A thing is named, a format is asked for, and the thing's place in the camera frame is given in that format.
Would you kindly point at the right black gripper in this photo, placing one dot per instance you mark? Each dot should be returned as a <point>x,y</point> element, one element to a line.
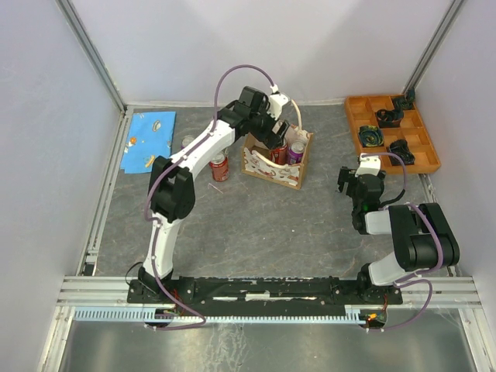
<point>346,175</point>

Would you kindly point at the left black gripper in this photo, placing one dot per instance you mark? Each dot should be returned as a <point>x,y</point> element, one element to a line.
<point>270,139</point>

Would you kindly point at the red soda can back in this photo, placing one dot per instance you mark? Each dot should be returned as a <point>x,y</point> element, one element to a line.
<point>279,155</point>

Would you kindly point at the red soda can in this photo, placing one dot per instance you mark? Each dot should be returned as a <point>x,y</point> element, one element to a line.
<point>279,155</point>
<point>220,167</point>

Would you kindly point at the red soda can front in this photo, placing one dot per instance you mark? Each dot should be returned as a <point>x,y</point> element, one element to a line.
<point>220,167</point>

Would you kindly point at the purple fanta can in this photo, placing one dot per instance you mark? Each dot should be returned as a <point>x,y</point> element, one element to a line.
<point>295,152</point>
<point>186,141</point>

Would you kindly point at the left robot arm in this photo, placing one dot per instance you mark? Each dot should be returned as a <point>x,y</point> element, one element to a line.
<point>171,195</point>

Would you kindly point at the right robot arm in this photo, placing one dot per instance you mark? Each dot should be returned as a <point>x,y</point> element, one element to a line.
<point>422,239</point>

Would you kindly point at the canvas tote bag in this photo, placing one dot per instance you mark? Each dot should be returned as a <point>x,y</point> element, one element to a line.
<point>256,162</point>

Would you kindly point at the rolled dark sock blue-yellow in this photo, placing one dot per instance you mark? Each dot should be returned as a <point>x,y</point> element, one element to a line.
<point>370,136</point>

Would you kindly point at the dark sock lower compartment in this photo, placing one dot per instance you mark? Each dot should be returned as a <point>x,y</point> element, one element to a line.
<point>400,148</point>

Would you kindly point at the orange wooden divided tray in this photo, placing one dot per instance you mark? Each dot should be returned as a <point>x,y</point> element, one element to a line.
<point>360,111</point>

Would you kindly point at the dark folded sock centre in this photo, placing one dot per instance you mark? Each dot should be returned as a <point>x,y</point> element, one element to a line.
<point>389,118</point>

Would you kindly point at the dark sock top corner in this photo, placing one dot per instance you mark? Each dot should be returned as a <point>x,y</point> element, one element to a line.
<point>405,101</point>

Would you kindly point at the blue patterned cloth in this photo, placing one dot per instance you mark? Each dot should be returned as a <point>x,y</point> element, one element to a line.
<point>150,136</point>

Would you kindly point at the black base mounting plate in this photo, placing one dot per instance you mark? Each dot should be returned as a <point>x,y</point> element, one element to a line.
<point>279,296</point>

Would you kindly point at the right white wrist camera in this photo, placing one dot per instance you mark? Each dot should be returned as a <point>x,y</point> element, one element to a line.
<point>368,164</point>

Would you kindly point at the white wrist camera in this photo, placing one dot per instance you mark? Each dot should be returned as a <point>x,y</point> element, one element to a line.
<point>277,101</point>
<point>368,164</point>

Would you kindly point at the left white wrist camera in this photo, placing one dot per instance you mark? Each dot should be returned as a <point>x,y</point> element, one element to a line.
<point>277,101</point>

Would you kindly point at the light blue cable duct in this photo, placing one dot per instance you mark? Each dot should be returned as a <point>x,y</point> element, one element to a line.
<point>155,315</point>

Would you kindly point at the right aluminium corner post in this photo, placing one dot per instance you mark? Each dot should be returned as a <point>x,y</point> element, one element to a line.
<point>435,42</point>

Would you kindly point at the aluminium corner post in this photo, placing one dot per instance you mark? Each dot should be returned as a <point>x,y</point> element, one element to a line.
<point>435,42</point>
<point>70,13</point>

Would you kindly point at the left aluminium corner post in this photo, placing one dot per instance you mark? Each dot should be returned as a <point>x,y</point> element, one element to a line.
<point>70,13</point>

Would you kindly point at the aluminium frame rail front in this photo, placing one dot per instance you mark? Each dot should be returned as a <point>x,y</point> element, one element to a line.
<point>448,292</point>

